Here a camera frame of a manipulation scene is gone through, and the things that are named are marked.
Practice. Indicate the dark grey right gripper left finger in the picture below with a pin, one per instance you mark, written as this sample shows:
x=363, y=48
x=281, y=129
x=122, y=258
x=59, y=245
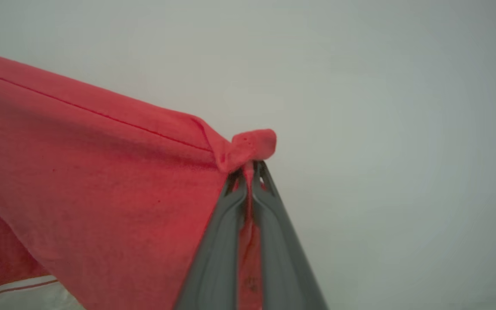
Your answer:
x=215, y=258

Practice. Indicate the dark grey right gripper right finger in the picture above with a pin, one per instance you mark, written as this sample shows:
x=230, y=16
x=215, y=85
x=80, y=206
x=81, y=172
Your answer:
x=284, y=258

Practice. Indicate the red and white garment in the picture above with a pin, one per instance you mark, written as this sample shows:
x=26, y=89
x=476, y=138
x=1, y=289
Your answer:
x=101, y=172

